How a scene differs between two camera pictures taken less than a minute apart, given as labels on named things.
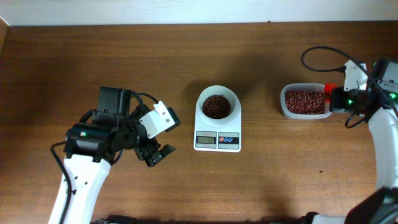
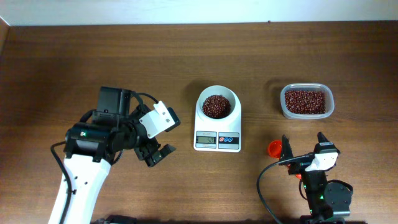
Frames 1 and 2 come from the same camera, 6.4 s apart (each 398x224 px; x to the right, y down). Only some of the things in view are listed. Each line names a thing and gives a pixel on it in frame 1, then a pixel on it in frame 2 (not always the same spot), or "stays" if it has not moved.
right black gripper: [336, 99] to [304, 167]
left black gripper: [145, 154] stays
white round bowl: [217, 104] stays
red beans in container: [305, 101] stays
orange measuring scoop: [328, 89] to [274, 149]
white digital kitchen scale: [217, 124] stays
